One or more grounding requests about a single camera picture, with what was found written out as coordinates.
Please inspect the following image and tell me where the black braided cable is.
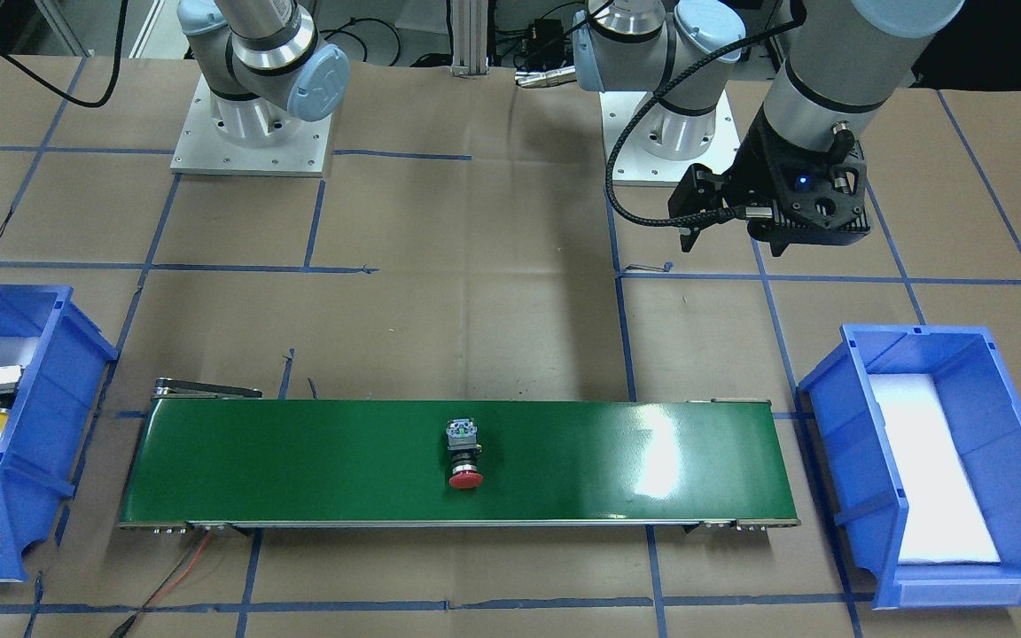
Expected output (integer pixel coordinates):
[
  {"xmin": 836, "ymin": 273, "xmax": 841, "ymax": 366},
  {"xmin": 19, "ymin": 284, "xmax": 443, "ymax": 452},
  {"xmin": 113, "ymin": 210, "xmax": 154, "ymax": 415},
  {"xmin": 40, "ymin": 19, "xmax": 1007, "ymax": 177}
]
[{"xmin": 604, "ymin": 22, "xmax": 799, "ymax": 233}]

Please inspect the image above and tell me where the red black conveyor wire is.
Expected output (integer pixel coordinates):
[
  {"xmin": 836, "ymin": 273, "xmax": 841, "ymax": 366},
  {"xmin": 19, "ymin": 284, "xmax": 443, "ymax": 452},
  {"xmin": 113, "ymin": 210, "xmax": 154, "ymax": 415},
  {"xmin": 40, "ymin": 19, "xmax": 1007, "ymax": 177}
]
[{"xmin": 110, "ymin": 532, "xmax": 214, "ymax": 638}]

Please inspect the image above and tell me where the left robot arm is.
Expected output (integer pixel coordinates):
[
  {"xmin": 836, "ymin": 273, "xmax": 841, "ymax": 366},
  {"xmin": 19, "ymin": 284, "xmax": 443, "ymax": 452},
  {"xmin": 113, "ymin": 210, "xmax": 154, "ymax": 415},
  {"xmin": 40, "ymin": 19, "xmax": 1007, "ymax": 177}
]
[{"xmin": 572, "ymin": 1, "xmax": 962, "ymax": 257}]

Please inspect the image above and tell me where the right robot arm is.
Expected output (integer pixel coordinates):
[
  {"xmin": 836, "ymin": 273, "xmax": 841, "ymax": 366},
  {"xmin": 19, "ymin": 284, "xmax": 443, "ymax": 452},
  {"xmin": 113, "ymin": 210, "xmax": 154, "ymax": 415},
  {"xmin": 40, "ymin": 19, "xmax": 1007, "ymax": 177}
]
[{"xmin": 0, "ymin": 1, "xmax": 351, "ymax": 122}]

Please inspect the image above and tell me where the green conveyor belt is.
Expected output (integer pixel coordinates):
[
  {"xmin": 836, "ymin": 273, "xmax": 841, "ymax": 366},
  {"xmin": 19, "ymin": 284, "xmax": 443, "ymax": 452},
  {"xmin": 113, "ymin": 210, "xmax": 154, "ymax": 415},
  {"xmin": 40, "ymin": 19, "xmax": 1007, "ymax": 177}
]
[{"xmin": 118, "ymin": 395, "xmax": 799, "ymax": 530}]

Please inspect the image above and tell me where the red push button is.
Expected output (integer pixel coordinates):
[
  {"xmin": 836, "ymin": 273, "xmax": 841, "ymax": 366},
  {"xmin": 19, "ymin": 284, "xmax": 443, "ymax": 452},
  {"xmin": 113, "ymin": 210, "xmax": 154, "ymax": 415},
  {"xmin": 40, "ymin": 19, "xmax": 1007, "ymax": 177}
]
[{"xmin": 445, "ymin": 418, "xmax": 485, "ymax": 490}]

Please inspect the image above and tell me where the blue bin robot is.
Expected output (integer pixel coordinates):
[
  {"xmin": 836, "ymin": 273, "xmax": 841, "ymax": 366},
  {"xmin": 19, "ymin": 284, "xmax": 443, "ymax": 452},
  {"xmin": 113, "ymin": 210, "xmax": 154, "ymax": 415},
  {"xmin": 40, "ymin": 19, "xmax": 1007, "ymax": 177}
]
[
  {"xmin": 799, "ymin": 323, "xmax": 1021, "ymax": 610},
  {"xmin": 0, "ymin": 285, "xmax": 116, "ymax": 582}
]

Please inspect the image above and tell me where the yellow push button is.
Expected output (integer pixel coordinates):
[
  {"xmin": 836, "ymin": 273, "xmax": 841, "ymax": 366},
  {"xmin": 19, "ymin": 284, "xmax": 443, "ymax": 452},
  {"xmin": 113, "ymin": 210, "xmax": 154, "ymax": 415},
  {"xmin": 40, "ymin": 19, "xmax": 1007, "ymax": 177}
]
[{"xmin": 0, "ymin": 364, "xmax": 25, "ymax": 432}]

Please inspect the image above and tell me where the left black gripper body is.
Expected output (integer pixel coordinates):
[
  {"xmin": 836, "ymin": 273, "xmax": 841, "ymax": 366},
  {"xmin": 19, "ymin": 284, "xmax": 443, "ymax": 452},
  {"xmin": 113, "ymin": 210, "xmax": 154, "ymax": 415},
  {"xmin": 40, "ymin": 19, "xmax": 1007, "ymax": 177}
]
[{"xmin": 727, "ymin": 114, "xmax": 871, "ymax": 251}]

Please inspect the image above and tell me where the aluminium frame post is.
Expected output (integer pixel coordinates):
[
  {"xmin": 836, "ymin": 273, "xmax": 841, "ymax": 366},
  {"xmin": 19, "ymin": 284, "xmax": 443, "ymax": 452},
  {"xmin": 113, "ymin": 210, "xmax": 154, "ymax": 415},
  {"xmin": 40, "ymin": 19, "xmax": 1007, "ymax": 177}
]
[{"xmin": 447, "ymin": 0, "xmax": 491, "ymax": 77}]

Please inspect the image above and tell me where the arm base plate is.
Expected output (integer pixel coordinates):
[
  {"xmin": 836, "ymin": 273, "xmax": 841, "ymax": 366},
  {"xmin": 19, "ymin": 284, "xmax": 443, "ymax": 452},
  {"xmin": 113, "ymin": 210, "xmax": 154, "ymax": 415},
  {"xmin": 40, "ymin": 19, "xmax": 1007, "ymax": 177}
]
[
  {"xmin": 171, "ymin": 77, "xmax": 335, "ymax": 178},
  {"xmin": 612, "ymin": 92, "xmax": 740, "ymax": 187}
]

